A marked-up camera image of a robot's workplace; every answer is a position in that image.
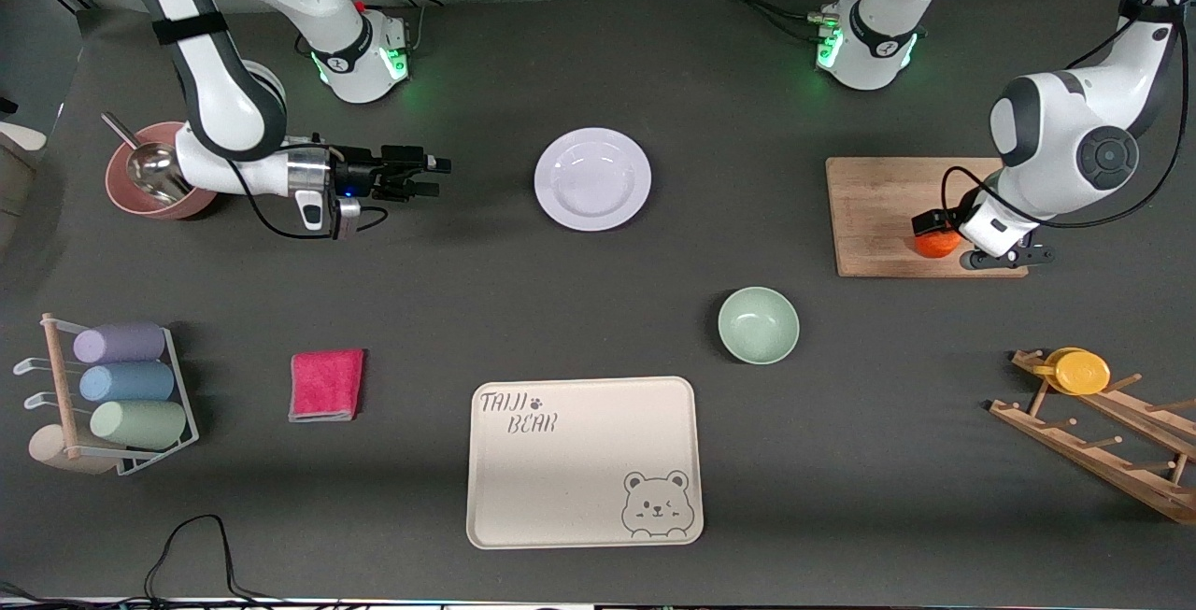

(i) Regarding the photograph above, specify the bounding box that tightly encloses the orange fruit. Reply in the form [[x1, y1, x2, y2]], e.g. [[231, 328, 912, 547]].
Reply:
[[914, 227, 961, 260]]

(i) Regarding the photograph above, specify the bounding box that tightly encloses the white round plate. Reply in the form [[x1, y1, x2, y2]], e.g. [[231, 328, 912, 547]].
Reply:
[[534, 128, 653, 233]]

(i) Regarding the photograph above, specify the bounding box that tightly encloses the wooden cutting board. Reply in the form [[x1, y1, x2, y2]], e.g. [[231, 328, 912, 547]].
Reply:
[[826, 157, 1030, 278]]

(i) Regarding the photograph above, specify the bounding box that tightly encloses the yellow cup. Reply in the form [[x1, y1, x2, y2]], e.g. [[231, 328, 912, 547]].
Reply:
[[1032, 348, 1112, 396]]

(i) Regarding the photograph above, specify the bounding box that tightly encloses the metal scoop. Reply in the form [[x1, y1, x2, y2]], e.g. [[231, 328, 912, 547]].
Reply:
[[101, 112, 193, 205]]

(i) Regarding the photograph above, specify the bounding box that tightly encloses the pale green bowl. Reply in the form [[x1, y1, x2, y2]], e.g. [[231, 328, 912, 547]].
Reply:
[[718, 287, 801, 366]]

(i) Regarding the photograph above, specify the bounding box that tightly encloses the folded pink cloth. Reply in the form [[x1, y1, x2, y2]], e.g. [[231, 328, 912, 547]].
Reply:
[[289, 348, 365, 423]]

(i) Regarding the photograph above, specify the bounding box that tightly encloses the pink bowl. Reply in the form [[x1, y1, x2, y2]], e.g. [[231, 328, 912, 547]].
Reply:
[[105, 121, 221, 220]]

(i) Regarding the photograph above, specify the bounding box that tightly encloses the wooden peg rack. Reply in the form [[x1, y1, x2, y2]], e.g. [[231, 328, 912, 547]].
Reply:
[[989, 348, 1196, 527]]

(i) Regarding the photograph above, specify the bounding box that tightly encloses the purple cup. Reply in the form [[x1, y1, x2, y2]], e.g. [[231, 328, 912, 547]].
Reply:
[[73, 322, 167, 364]]

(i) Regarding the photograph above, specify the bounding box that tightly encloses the blue cup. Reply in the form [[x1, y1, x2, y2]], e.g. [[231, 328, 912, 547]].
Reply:
[[79, 362, 176, 403]]

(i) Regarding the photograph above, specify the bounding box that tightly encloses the cream tray with bear print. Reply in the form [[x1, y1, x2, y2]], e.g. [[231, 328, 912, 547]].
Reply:
[[465, 376, 705, 550]]

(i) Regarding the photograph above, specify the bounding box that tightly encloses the green cup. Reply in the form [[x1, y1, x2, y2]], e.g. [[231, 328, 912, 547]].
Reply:
[[90, 401, 188, 450]]

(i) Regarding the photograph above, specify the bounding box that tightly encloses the beige object beside table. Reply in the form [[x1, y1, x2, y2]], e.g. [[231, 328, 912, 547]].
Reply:
[[0, 121, 48, 152]]

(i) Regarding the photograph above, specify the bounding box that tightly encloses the beige cup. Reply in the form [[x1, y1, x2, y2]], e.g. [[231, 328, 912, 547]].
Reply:
[[28, 425, 118, 475]]

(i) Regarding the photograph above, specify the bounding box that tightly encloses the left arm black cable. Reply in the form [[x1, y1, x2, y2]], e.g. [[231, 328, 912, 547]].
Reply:
[[939, 0, 1196, 230]]

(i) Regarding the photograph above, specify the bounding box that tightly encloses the white wire cup rack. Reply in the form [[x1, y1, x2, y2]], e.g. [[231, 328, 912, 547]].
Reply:
[[13, 313, 200, 477]]

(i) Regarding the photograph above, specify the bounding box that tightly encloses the black cable on table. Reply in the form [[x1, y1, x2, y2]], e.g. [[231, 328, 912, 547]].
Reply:
[[0, 515, 281, 606]]

